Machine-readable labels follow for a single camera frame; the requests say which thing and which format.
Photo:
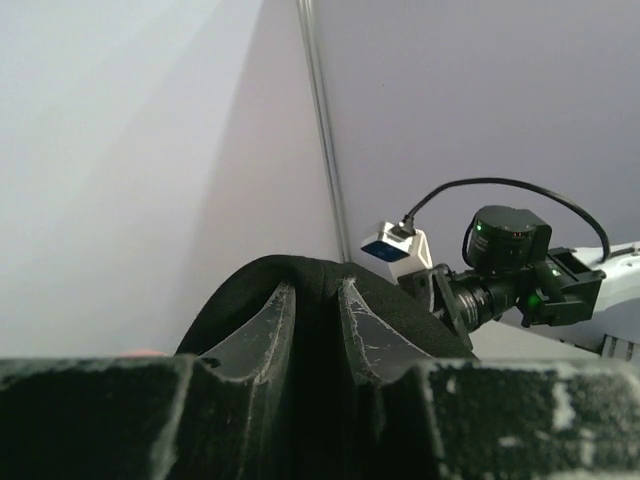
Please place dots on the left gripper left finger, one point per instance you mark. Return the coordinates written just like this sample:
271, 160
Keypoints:
221, 415

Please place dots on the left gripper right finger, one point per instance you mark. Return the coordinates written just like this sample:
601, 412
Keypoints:
409, 416

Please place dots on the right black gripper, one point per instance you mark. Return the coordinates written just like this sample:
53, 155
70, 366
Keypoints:
433, 287

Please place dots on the dark cap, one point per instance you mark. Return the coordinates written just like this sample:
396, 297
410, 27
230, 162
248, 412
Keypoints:
316, 283

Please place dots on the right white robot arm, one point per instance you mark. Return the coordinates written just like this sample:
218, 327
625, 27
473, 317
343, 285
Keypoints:
511, 265

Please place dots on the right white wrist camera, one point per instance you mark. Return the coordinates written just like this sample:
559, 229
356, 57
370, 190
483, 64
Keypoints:
403, 254

